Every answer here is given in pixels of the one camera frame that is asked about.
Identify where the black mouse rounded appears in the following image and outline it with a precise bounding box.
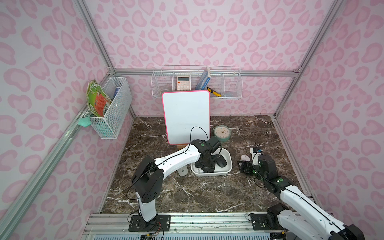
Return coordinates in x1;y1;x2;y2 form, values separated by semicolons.
216;155;228;168

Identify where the white storage box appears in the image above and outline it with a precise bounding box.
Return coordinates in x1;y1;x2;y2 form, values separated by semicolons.
190;149;233;177

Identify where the white computer mouse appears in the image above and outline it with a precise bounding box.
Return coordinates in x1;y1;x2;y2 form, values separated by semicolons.
241;155;251;162

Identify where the grey computer mouse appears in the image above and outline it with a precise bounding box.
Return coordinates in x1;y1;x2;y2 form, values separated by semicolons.
177;165;188;177

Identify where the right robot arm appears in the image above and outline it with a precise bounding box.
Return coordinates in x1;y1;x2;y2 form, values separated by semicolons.
238;150;365;240

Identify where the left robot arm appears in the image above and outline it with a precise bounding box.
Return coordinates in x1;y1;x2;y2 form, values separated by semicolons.
132;137;222;223

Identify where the wooden whiteboard stand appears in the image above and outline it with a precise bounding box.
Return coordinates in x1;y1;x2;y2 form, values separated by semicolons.
176;144;195;151

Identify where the green round clock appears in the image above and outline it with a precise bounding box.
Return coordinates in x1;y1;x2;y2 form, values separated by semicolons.
214;125;232;142

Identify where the pink framed whiteboard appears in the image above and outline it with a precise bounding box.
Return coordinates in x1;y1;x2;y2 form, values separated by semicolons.
162;91;211;145

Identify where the yellow utility knife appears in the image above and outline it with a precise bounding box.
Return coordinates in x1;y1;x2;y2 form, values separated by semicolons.
207;87;222;98

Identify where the blue book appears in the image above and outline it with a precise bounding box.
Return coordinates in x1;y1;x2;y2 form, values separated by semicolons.
195;67;211;91

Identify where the pink calculator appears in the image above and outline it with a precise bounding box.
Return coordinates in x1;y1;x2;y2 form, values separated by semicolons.
176;76;191;91

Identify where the white mesh side basket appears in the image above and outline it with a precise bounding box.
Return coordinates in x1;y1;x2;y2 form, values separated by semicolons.
89;77;133;140

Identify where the green snack bag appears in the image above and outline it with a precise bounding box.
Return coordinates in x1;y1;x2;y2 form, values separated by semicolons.
86;80;112;118

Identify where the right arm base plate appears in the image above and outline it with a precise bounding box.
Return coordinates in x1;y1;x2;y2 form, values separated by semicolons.
247;213;284;231

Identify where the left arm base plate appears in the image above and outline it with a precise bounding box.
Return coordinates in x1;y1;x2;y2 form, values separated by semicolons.
129;215;171;232

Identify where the white wire rear basket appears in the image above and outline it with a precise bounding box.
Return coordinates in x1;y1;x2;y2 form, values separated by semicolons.
150;65;243;101

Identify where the green wall hook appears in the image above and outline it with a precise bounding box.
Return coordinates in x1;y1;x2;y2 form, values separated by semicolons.
78;116;92;128

